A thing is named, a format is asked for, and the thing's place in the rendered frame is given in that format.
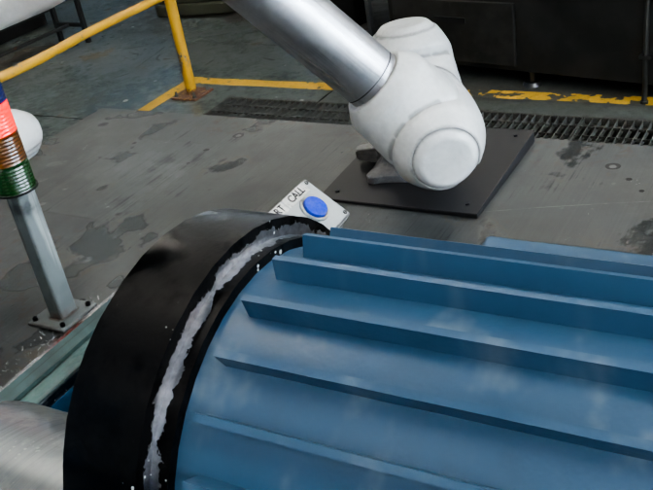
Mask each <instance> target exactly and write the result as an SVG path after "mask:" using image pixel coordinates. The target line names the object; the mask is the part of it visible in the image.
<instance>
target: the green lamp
mask: <svg viewBox="0 0 653 490"><path fill-rule="evenodd" d="M35 184H36V179H35V178H34V175H33V172H32V168H31V165H30V162H29V159H28V158H27V157H26V159H25V160H24V161H23V162H21V163H20V164H18V165H16V166H13V167H10V168H7V169H2V170H0V196H13V195H17V194H20V193H24V192H27V191H28V190H30V189H32V188H33V187H34V186H35Z"/></svg>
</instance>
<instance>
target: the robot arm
mask: <svg viewBox="0 0 653 490"><path fill-rule="evenodd" d="M63 1H65V0H0V30H2V29H5V28H7V27H9V26H12V25H14V24H16V23H19V22H21V21H23V20H26V19H28V18H32V17H34V16H36V15H39V14H40V13H42V12H44V11H47V10H49V9H51V8H53V7H55V6H57V5H58V4H60V3H62V2H63ZM223 1H224V2H225V3H226V4H227V5H228V6H229V7H231V8H232V9H233V10H234V11H236V12H237V13H238V14H239V15H241V16H242V17H243V18H245V19H246V20H247V21H248V22H249V23H251V24H252V25H253V26H254V27H256V28H257V29H258V30H259V31H261V32H262V33H263V34H264V35H266V36H267V37H268V38H269V39H271V40H272V41H273V42H274V43H276V44H277V45H278V46H279V47H281V48H282V49H283V50H284V51H286V52H287V53H288V54H290V55H291V56H292V57H293V58H295V59H296V60H297V61H298V62H300V63H301V64H302V65H303V66H305V67H306V68H307V69H308V70H310V71H311V72H312V73H313V74H315V75H316V76H317V77H318V78H319V79H321V80H322V81H323V82H324V83H326V84H327V85H328V86H329V87H331V88H332V89H333V90H335V91H336V92H337V93H338V94H340V95H341V96H342V97H343V98H345V99H346V100H347V101H348V102H349V113H350V119H351V123H352V126H353V127H354V128H355V129H356V131H357V132H358V133H359V134H360V135H362V136H363V137H364V138H365V139H366V140H367V141H368V142H369V143H368V144H363V145H359V146H357V152H356V155H357V159H359V160H365V161H371V162H376V164H375V166H374V167H373V168H372V169H371V170H370V171H369V172H368V173H367V175H366V178H367V182H368V184H371V185H377V184H383V183H410V184H412V185H414V186H417V187H419V188H423V189H427V190H433V191H442V190H448V189H451V188H453V187H455V186H456V185H457V184H458V183H459V182H461V181H462V180H464V179H465V178H466V177H467V176H468V175H469V174H470V173H471V172H472V171H473V169H474V168H475V167H476V165H477V164H479V163H480V161H481V158H482V157H483V153H484V150H485V144H486V128H485V124H484V121H483V118H482V116H481V113H480V111H479V109H478V107H477V105H476V103H475V101H474V100H473V98H472V96H471V95H470V94H469V92H468V91H467V90H466V88H465V87H464V86H463V84H462V81H461V78H460V75H459V71H458V68H457V64H456V61H455V59H454V55H453V50H452V46H451V43H450V42H449V40H448V38H447V37H446V35H445V34H444V33H443V31H442V30H441V29H440V28H439V26H438V25H437V24H436V23H434V22H431V21H430V20H429V19H427V18H425V17H406V18H401V19H397V20H393V21H390V22H388V23H385V24H383V25H382V26H381V27H380V28H379V29H378V31H377V32H376V33H375V34H374V35H373V37H372V36H371V35H369V34H368V33H367V32H366V31H365V30H364V29H362V28H361V27H360V26H359V25H358V24H357V23H355V22H354V21H353V20H352V19H351V18H350V17H348V16H347V15H346V14H345V13H344V12H342V11H341V10H340V9H339V8H338V7H337V6H335V5H334V4H333V3H332V2H331V1H330V0H223ZM11 112H12V114H13V116H14V120H15V123H16V126H17V130H18V134H19V135H20V138H21V141H22V144H23V147H24V150H25V151H26V154H27V158H28V159H31V158H32V157H34V156H35V155H36V154H37V153H38V150H39V149H40V146H41V144H42V140H43V131H42V128H41V126H40V124H39V122H38V120H37V119H36V118H35V117H34V116H33V115H32V114H30V113H27V112H24V111H21V110H16V109H11Z"/></svg>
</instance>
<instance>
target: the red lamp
mask: <svg viewBox="0 0 653 490"><path fill-rule="evenodd" d="M16 129H17V126H16V123H15V120H14V116H13V114H12V112H11V109H10V105H9V102H8V101H7V99H6V100H5V101H4V102H3V103H2V104H0V139H1V138H4V137H6V136H8V135H10V134H12V133H13V132H14V131H15V130H16Z"/></svg>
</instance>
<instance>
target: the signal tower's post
mask: <svg viewBox="0 0 653 490"><path fill-rule="evenodd" d="M37 187H38V181H37V180H36V184H35V186H34V187H33V188H32V189H30V190H28V191H27V192H23V193H20V194H17V195H13V196H0V199H7V202H8V204H9V207H10V209H11V212H12V215H13V217H14V220H15V223H16V225H17V230H18V232H19V235H20V238H21V240H22V243H23V246H24V248H25V251H26V253H27V256H28V259H29V260H30V263H31V266H32V268H33V271H34V274H35V276H36V279H37V282H38V284H39V287H40V290H41V292H42V295H43V298H44V300H45V303H46V305H47V308H46V309H45V310H43V311H42V312H41V313H40V314H38V315H37V316H34V317H33V318H32V320H31V321H30V322H28V325H29V326H33V327H38V328H42V329H47V330H51V331H56V332H60V333H66V332H67V331H68V330H69V329H71V328H72V327H73V326H74V325H75V324H77V323H78V322H79V321H80V320H81V319H82V318H84V317H85V315H86V314H87V313H89V312H90V311H91V310H92V309H93V308H94V306H95V307H96V306H97V304H96V303H94V302H90V301H84V300H79V299H74V298H73V296H72V293H71V291H70V288H69V285H68V282H67V279H66V277H65V274H64V271H63V268H62V265H61V263H60V260H59V257H58V254H57V252H56V250H55V247H54V244H53V241H52V237H51V234H50V231H49V228H48V225H47V223H46V220H45V217H44V214H43V211H42V209H41V206H40V203H39V200H38V197H37V195H36V193H35V189H36V188H37Z"/></svg>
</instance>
